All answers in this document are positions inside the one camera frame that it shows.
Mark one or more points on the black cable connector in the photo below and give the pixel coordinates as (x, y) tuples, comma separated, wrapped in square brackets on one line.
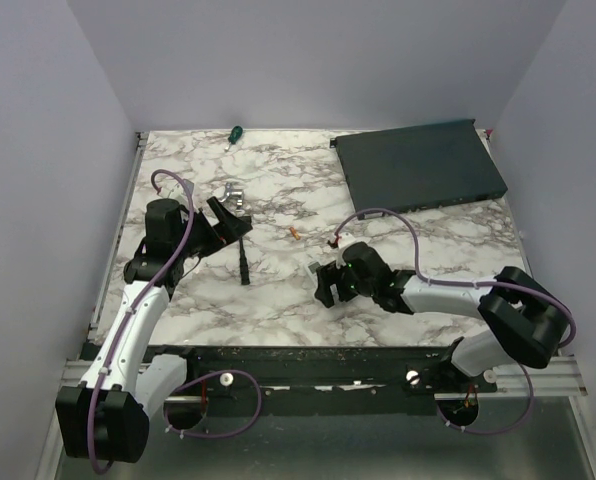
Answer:
[(243, 264)]

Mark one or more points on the green handled screwdriver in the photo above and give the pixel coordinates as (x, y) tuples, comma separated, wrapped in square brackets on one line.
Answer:
[(234, 136)]

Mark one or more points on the dark flat network switch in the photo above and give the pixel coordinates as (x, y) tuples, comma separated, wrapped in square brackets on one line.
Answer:
[(419, 167)]

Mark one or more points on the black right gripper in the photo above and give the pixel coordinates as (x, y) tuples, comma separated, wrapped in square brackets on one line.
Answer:
[(326, 277)]

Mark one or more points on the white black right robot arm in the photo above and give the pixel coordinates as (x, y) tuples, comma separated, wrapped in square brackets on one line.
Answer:
[(526, 324)]

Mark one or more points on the silver metal bracket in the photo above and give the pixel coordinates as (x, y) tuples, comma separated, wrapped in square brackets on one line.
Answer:
[(231, 193)]

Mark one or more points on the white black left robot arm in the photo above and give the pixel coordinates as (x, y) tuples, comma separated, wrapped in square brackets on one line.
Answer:
[(107, 415)]

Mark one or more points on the aluminium left side rail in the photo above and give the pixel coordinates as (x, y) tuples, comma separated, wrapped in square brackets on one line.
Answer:
[(142, 138)]

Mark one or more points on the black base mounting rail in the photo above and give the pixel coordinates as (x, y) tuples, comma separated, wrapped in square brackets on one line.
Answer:
[(323, 381)]

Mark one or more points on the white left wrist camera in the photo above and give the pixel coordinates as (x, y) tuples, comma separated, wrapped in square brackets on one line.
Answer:
[(178, 192)]

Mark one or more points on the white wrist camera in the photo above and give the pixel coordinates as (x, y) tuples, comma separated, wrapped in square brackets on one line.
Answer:
[(341, 240), (178, 192)]

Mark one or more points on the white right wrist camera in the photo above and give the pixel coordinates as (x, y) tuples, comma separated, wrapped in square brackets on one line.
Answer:
[(341, 240)]

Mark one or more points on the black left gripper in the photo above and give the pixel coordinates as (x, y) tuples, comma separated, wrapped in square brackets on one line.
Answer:
[(227, 231)]

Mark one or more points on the white remote control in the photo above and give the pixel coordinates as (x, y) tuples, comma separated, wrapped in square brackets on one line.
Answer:
[(311, 269)]

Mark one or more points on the aluminium rail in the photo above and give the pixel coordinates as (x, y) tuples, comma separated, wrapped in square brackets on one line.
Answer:
[(142, 138), (561, 378)]

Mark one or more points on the aluminium front rail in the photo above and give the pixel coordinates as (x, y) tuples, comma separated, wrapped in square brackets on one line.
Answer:
[(561, 378)]

